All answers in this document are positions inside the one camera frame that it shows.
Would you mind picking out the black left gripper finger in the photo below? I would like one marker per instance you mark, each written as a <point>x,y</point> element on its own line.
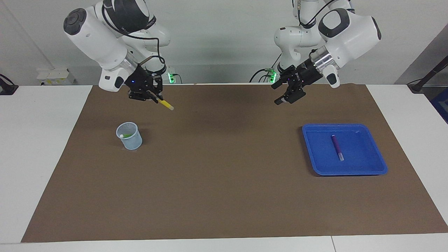
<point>280,82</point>
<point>290,96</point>

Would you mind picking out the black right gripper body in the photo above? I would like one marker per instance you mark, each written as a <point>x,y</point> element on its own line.
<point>141,82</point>

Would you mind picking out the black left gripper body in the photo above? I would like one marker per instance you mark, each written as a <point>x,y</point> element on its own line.
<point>306,73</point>

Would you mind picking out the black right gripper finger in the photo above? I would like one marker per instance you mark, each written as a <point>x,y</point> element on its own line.
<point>158,94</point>
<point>138,98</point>

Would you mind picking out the yellow marker pen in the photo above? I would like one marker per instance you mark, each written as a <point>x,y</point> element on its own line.
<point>168,105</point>

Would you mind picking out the green marker pen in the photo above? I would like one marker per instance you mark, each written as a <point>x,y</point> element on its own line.
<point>126,135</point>

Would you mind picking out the purple marker pen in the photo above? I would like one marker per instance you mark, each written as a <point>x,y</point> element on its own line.
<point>337,147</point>

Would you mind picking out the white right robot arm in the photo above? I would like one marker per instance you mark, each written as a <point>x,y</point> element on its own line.
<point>98,42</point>

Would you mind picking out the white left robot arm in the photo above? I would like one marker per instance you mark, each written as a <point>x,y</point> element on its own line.
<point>350,31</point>

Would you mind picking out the blue plastic tray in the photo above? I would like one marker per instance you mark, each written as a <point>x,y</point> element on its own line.
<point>364,154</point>

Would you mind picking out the light blue mesh pen cup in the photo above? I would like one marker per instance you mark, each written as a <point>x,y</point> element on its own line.
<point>131,142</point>

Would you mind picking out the white power box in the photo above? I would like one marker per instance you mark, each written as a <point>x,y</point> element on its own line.
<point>52,76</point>

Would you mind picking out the brown table mat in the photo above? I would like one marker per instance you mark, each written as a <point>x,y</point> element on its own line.
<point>224,175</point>

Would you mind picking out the black stand with pole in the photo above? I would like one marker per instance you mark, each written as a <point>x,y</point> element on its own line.
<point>427,78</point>

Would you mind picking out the black table clamp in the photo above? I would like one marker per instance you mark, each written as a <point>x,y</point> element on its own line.
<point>7,89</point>

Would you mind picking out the blue crate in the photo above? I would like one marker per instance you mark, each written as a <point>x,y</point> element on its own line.
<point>441,105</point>

